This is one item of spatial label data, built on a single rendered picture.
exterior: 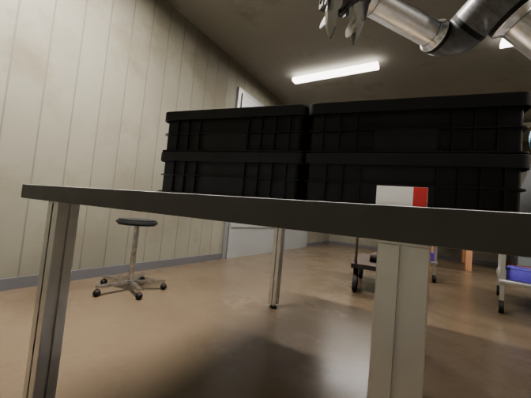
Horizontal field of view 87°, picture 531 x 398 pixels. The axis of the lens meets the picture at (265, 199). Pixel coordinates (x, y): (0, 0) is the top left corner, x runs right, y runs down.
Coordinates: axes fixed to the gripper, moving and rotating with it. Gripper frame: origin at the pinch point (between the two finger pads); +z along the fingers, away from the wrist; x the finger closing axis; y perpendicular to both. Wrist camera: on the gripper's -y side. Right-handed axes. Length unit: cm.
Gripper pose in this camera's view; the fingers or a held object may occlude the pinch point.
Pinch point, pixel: (344, 33)
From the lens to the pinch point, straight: 73.4
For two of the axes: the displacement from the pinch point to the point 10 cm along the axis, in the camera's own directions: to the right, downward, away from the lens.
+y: -2.9, -0.2, 9.6
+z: -1.0, 9.9, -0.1
